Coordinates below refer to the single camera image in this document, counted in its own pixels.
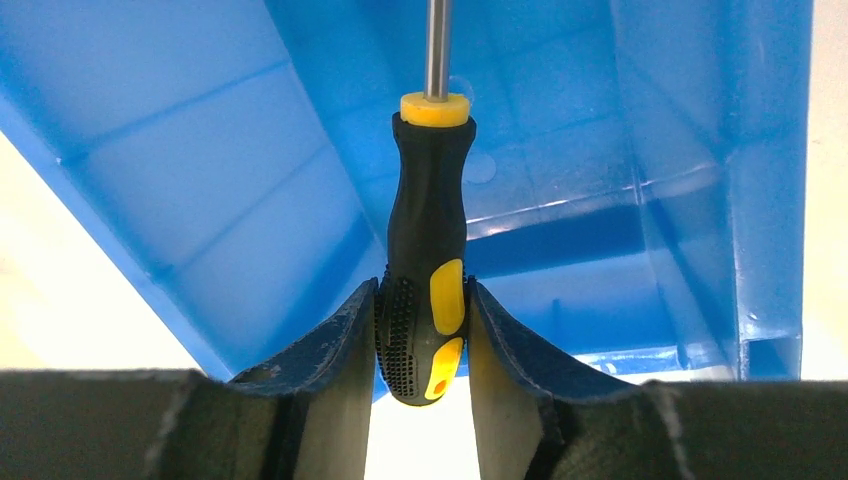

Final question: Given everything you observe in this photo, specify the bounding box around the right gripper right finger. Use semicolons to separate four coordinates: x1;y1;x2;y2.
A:
467;281;847;479

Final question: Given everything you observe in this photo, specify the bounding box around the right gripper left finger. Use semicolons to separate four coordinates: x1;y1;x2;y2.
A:
1;280;377;479

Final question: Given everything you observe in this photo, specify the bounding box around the blue plastic bin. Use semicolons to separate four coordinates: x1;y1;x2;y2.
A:
1;1;812;381

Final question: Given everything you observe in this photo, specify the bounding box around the black yellow screwdriver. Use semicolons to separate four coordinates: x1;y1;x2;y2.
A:
375;1;477;407

